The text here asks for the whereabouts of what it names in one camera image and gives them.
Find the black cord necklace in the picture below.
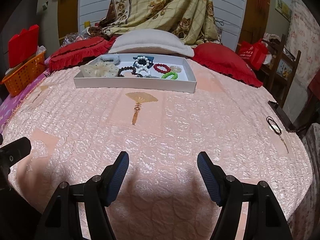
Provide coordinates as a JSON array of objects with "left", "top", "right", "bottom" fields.
[{"left": 266, "top": 115, "right": 283, "bottom": 136}]

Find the dark brown bead bracelet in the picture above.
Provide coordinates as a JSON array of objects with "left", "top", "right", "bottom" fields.
[{"left": 117, "top": 65, "right": 144, "bottom": 78}]

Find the cream dotted scrunchie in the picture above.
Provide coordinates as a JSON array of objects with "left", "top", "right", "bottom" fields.
[{"left": 80, "top": 61, "right": 119, "bottom": 77}]

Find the green bead bracelet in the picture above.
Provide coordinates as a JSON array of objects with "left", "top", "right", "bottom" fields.
[{"left": 161, "top": 71, "right": 179, "bottom": 80}]

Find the white bead bracelet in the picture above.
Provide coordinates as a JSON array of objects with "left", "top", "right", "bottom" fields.
[{"left": 135, "top": 65, "right": 152, "bottom": 78}]

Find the white pearl bracelet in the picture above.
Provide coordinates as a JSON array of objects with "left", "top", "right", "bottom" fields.
[{"left": 135, "top": 56, "right": 152, "bottom": 68}]

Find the grey fluffy hair scrunchie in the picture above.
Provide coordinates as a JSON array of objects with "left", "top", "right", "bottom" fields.
[{"left": 99, "top": 54, "right": 120, "bottom": 64}]

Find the red bead bracelet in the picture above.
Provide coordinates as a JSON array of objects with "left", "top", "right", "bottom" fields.
[{"left": 152, "top": 63, "right": 171, "bottom": 74}]

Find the dark blue hair claw clip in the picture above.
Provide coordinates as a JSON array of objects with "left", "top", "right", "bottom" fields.
[{"left": 133, "top": 55, "right": 154, "bottom": 69}]

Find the pink quilted bedspread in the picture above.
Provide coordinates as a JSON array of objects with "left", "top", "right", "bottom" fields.
[{"left": 3, "top": 61, "right": 312, "bottom": 239}]

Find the orange plastic basket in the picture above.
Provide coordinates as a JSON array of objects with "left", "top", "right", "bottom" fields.
[{"left": 1, "top": 52, "right": 46, "bottom": 97}]

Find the red box in basket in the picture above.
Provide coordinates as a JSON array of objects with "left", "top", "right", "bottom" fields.
[{"left": 8, "top": 24, "right": 40, "bottom": 68}]

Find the red frilled cushion left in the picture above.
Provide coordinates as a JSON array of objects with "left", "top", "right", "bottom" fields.
[{"left": 48, "top": 37, "right": 116, "bottom": 73}]

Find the red cushion right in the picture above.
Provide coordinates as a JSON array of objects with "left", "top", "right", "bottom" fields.
[{"left": 192, "top": 42, "right": 263, "bottom": 88}]

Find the white shallow cardboard tray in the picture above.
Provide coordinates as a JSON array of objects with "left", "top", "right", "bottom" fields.
[{"left": 73, "top": 53, "right": 197, "bottom": 93}]

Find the red shopping bag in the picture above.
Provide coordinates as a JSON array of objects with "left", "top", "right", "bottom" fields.
[{"left": 237, "top": 39, "right": 268, "bottom": 71}]

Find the wooden chair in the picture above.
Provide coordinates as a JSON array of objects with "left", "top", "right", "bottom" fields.
[{"left": 260, "top": 34, "right": 301, "bottom": 108}]

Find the clear plastic bag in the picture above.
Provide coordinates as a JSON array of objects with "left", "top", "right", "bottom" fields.
[{"left": 61, "top": 30, "right": 91, "bottom": 47}]

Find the white pillow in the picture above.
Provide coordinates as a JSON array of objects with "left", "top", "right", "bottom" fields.
[{"left": 108, "top": 29, "right": 194, "bottom": 57}]

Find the floral beige checked blanket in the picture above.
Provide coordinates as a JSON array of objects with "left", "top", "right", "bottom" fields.
[{"left": 87, "top": 0, "right": 220, "bottom": 47}]

